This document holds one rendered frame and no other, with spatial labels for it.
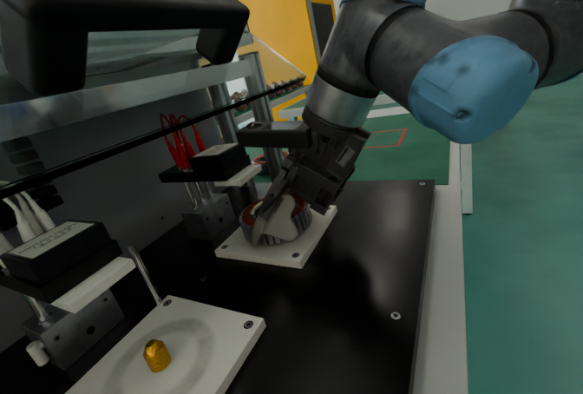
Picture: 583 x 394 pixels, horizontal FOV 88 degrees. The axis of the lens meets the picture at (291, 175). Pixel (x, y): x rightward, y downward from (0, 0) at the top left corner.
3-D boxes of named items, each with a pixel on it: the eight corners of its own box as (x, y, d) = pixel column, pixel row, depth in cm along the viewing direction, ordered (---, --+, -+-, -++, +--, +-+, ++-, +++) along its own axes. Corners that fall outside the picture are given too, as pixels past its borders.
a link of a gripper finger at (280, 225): (276, 270, 39) (311, 209, 39) (239, 246, 40) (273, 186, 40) (282, 264, 42) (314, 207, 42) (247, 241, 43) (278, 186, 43)
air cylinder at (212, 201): (236, 218, 58) (227, 192, 56) (211, 240, 52) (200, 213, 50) (216, 217, 60) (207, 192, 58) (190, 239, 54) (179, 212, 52)
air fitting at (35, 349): (55, 360, 33) (41, 340, 32) (42, 371, 32) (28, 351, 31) (49, 357, 33) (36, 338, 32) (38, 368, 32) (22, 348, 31)
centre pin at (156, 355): (175, 357, 30) (165, 337, 29) (160, 375, 28) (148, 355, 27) (162, 351, 31) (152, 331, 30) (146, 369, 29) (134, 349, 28)
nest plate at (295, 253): (337, 211, 51) (336, 205, 51) (302, 269, 39) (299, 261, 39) (265, 208, 59) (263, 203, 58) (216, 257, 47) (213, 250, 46)
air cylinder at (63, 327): (126, 317, 39) (107, 283, 37) (65, 371, 33) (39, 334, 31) (103, 309, 41) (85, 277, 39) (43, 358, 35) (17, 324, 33)
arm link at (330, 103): (305, 73, 32) (330, 64, 39) (292, 111, 35) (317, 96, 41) (369, 104, 30) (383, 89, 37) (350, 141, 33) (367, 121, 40)
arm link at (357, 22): (401, -33, 23) (342, -51, 28) (343, 97, 29) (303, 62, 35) (458, -5, 27) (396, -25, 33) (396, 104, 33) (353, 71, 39)
